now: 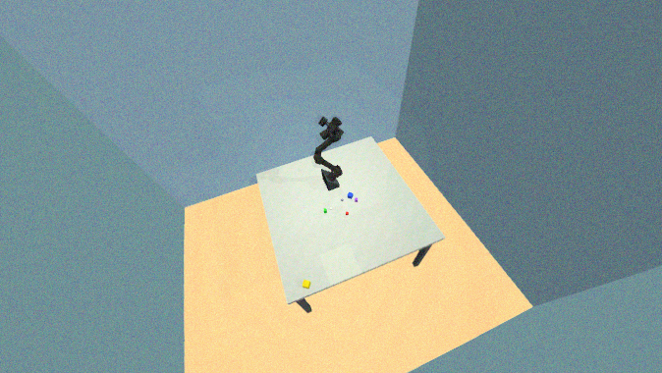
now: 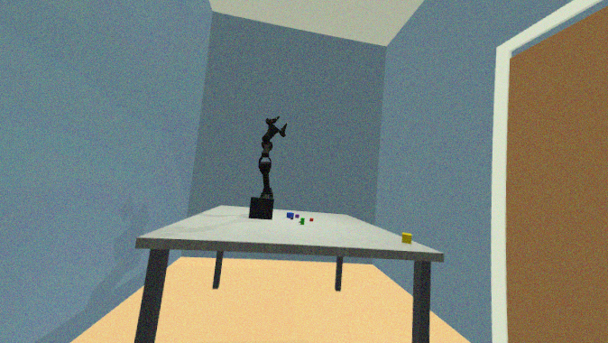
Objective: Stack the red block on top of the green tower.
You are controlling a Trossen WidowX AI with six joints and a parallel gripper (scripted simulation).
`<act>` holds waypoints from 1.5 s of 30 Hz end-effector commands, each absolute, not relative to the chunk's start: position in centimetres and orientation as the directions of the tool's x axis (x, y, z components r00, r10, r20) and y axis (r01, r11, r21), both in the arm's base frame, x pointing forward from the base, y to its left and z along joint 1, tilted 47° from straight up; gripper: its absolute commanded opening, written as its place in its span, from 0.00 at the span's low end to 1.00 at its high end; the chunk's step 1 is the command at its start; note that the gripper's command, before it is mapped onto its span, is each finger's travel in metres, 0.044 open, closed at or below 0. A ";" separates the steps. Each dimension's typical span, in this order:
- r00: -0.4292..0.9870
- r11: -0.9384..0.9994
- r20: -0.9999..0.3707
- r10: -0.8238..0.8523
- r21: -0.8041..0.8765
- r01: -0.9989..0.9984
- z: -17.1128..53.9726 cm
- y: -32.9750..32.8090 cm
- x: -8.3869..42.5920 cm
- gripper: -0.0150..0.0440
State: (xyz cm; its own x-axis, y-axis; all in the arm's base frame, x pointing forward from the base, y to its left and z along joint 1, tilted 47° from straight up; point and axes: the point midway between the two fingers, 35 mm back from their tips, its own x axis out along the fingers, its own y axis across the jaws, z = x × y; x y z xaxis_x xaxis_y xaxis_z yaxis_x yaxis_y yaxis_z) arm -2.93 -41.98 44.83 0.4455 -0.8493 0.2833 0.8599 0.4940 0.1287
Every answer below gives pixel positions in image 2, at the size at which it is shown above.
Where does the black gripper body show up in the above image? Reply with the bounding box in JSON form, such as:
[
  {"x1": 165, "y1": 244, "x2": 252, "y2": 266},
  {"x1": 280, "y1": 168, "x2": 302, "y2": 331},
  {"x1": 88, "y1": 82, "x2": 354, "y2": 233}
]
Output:
[{"x1": 265, "y1": 118, "x2": 286, "y2": 137}]

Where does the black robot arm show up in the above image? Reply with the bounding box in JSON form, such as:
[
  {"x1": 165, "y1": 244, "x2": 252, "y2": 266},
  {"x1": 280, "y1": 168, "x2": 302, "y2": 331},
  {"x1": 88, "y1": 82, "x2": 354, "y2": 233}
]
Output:
[{"x1": 259, "y1": 133, "x2": 273, "y2": 199}]

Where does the small yellow block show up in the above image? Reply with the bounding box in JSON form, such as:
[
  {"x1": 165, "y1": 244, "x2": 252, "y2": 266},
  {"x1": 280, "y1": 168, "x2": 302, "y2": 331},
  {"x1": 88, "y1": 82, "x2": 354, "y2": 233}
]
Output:
[{"x1": 401, "y1": 233, "x2": 411, "y2": 244}]

